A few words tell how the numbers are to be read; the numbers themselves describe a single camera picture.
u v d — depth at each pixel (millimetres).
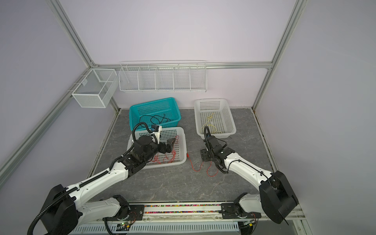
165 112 1196
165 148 712
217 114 1166
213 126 1089
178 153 946
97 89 989
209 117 1157
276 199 411
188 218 735
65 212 390
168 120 1149
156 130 680
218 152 646
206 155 776
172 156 931
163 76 991
